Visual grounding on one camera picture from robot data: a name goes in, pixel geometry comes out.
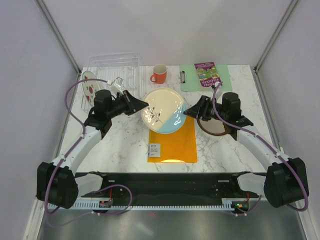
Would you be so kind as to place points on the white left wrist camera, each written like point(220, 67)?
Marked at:
point(116, 86)

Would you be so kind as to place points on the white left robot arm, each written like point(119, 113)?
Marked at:
point(57, 183)

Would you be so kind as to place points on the orange mug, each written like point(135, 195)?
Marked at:
point(159, 75)

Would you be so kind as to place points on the purple book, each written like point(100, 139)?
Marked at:
point(207, 74)

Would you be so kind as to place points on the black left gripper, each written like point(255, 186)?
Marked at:
point(133, 104)

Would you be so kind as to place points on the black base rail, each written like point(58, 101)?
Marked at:
point(163, 189)

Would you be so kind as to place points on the watermelon pattern plate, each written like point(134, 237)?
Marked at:
point(89, 87)

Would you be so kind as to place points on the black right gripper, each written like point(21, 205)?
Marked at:
point(199, 109)

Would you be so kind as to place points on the white wire dish rack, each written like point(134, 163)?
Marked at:
point(127, 65)

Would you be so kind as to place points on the brown rimmed plate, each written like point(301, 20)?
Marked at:
point(212, 127)

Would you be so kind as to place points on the orange plastic folder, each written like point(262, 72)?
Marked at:
point(177, 147)

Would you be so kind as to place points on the white slotted cable duct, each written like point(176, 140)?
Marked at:
point(99, 205)

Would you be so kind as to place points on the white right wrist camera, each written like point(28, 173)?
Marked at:
point(217, 92)

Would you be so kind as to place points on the right aluminium frame post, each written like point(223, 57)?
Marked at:
point(276, 33)

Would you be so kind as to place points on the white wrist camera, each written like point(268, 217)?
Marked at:
point(217, 92)
point(116, 86)

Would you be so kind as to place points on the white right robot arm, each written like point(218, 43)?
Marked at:
point(285, 180)

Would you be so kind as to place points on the cream leaf pattern plate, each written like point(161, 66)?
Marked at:
point(165, 111)

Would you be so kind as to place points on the left aluminium frame post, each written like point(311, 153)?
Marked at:
point(58, 35)

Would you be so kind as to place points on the aluminium frame post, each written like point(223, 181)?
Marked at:
point(58, 35)
point(276, 33)

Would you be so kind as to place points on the green clipboard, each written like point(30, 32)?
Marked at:
point(189, 81)

